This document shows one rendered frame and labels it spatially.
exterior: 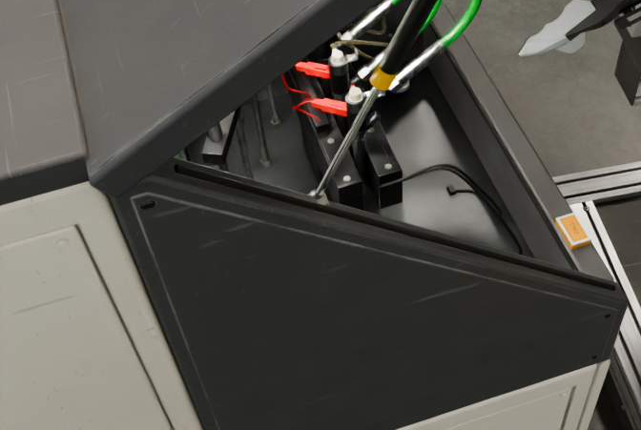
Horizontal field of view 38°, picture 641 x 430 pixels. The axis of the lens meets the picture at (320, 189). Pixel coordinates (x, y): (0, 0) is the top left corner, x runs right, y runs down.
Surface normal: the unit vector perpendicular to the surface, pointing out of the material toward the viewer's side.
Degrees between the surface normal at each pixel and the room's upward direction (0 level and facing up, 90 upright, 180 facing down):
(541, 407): 90
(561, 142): 0
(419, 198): 0
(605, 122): 0
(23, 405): 90
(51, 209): 90
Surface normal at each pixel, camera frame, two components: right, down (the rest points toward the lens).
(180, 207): 0.30, 0.74
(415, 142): -0.07, -0.62
